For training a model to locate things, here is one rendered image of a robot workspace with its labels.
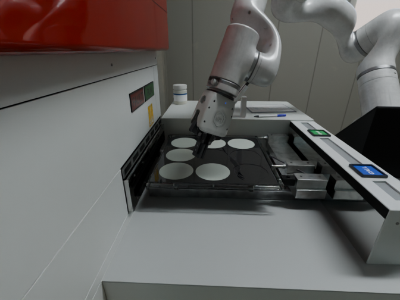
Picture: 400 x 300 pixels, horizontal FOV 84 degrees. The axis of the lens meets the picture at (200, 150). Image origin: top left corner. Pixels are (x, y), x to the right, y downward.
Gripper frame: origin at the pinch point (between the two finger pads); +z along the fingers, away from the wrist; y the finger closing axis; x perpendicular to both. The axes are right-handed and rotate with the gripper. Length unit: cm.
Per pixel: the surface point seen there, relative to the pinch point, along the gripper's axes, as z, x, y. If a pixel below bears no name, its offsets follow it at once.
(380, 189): -7.2, -34.3, 20.4
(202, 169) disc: 6.2, 2.8, 5.9
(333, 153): -11.4, -19.8, 29.5
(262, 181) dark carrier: 2.3, -12.3, 14.3
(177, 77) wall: -36, 167, 83
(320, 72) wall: -87, 74, 179
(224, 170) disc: 4.1, -1.7, 10.4
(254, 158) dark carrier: -1.5, -1.3, 22.5
